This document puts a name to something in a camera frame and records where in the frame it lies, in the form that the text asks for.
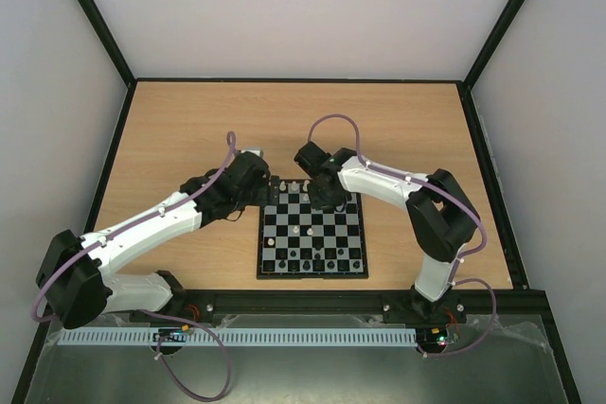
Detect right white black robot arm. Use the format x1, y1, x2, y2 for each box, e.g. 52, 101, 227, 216
294, 141, 487, 321

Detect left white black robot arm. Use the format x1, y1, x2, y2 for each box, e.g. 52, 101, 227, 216
36, 149, 277, 329

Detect black and silver chessboard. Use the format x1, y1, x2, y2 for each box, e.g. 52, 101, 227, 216
257, 179, 368, 279

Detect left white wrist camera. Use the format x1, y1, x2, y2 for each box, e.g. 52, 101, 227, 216
243, 148, 263, 158

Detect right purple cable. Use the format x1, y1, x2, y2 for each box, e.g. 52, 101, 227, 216
308, 114, 498, 359

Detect purple cable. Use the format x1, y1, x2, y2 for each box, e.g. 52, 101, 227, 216
308, 114, 498, 359
30, 131, 236, 400

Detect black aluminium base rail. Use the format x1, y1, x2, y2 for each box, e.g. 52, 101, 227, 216
158, 290, 553, 327

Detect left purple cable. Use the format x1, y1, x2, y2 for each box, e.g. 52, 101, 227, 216
30, 131, 236, 400

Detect black frame posts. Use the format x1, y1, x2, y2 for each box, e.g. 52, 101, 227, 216
46, 0, 583, 404

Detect light blue cable duct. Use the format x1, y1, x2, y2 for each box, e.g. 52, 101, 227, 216
56, 327, 418, 347

